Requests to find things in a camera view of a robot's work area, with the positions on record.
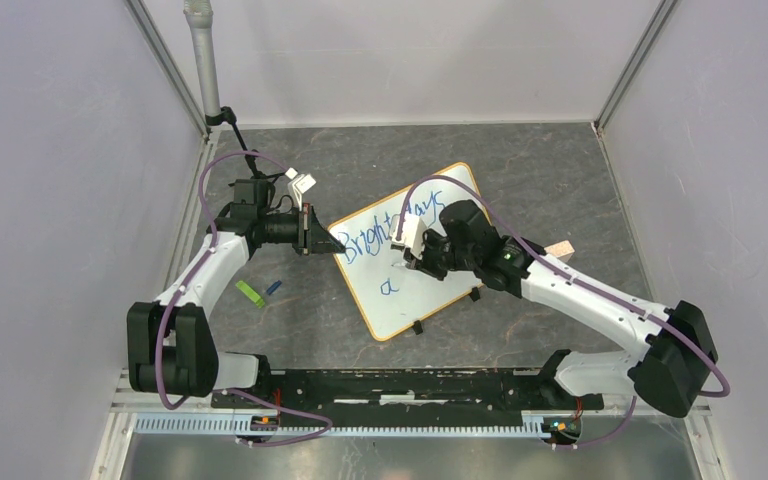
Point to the yellow framed whiteboard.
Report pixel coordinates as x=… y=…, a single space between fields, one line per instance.
x=390 y=299

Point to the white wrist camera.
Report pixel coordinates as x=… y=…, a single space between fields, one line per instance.
x=407 y=235
x=299 y=184

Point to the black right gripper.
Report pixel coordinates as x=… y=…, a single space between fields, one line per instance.
x=424 y=263

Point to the green owl eraser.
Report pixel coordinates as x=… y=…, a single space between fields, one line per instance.
x=250 y=293

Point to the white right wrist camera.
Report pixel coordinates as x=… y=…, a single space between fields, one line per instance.
x=407 y=235

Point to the blue marker cap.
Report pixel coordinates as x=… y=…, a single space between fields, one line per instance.
x=273 y=287

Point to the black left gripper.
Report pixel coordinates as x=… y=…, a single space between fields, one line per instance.
x=313 y=237

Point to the colourful toy block stack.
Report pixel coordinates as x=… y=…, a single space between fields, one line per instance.
x=563 y=250

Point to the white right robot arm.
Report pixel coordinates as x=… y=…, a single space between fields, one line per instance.
x=665 y=355

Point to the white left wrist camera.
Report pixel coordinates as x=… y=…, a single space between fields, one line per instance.
x=299 y=184

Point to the grey vertical pole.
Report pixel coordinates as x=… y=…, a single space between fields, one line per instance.
x=199 y=16

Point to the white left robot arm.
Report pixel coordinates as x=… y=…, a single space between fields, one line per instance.
x=170 y=346

